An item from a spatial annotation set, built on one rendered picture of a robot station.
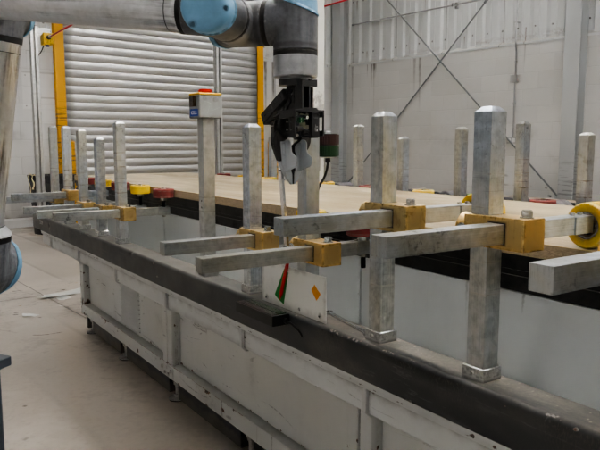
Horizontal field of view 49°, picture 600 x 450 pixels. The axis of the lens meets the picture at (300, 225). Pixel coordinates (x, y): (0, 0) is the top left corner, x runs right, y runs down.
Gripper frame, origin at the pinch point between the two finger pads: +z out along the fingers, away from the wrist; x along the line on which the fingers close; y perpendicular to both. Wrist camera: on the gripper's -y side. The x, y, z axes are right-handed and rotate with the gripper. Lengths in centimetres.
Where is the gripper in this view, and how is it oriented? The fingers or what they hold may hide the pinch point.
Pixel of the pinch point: (290, 178)
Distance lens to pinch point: 137.7
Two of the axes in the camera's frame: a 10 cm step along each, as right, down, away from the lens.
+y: 5.5, 1.0, -8.3
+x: 8.3, -0.7, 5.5
